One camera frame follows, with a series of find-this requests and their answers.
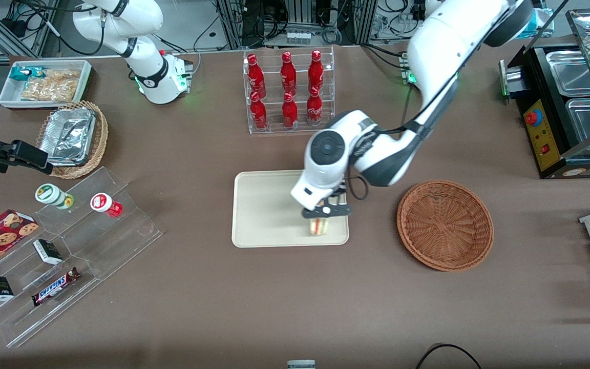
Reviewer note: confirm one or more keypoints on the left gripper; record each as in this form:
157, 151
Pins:
340, 191

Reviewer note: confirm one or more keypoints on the triangular sandwich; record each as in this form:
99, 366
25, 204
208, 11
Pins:
319, 227

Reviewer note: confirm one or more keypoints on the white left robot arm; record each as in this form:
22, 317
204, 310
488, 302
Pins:
428, 56

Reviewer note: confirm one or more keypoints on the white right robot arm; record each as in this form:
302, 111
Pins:
156, 77

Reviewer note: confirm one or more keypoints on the aluminium foil tray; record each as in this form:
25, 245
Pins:
67, 136

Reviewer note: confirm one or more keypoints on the beige plastic serving tray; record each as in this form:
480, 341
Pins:
264, 210

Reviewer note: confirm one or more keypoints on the light wicker basket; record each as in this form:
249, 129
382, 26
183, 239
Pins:
101, 138

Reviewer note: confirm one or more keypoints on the round brown wicker basket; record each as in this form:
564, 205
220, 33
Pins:
443, 225

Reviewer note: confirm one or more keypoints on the green lid yogurt cup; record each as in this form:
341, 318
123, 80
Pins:
51, 195

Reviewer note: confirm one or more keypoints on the clear acrylic bottle rack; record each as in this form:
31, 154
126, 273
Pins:
300, 130

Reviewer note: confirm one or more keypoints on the white rectangular snack bin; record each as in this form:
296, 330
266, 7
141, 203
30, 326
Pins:
11, 95

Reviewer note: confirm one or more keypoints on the clear bag of pastries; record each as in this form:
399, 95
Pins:
51, 88

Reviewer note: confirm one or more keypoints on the red cola bottle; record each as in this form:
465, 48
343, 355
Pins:
314, 110
290, 113
288, 74
259, 114
256, 77
316, 73

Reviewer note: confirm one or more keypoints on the teal snack packet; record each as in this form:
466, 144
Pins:
21, 73

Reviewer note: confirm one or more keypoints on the red lid yogurt cup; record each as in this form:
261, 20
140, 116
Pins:
103, 203

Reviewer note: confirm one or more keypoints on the clear acrylic stepped stand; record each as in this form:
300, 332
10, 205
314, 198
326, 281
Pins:
116, 241

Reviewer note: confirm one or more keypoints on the Snickers chocolate bar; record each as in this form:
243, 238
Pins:
51, 288

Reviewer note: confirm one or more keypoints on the white terminal block row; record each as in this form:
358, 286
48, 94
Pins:
298, 38

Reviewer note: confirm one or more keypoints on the grey device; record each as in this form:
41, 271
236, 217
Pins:
301, 364

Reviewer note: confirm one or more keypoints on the black food warmer appliance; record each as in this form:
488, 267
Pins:
543, 133

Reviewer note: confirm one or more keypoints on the teal cloth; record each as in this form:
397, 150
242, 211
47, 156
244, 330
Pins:
531, 21

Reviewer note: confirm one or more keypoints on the aluminium frame rack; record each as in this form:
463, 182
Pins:
231, 25

